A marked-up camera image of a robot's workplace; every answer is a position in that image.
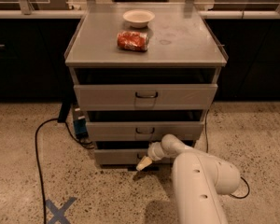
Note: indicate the dark counter cabinets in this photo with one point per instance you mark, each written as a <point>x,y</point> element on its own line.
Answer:
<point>33,58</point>

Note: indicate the blue power box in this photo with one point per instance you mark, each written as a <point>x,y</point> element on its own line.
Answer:
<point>79,123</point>

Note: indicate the grey drawer cabinet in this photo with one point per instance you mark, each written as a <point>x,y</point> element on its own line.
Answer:
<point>181,50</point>

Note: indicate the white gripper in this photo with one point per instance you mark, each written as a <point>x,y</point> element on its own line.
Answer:
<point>153,153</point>

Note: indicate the grey top drawer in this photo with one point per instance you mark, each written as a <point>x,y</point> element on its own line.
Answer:
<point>145,97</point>

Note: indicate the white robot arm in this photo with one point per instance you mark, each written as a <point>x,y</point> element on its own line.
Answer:
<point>198,179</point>

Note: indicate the blue tape cross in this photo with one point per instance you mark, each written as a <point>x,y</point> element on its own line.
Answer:
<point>58,214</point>

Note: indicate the white bowl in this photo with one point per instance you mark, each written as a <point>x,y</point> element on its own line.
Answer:
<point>138,18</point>

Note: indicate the red soda can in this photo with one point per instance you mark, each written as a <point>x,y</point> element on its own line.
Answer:
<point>132,40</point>

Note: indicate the grey middle drawer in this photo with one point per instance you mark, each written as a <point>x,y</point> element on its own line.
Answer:
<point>143,131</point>

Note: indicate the grey bottom drawer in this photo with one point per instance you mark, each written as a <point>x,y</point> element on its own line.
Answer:
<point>119,156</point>

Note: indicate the grey drawer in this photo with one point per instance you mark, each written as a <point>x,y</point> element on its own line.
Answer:
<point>143,131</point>
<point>119,156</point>
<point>145,97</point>

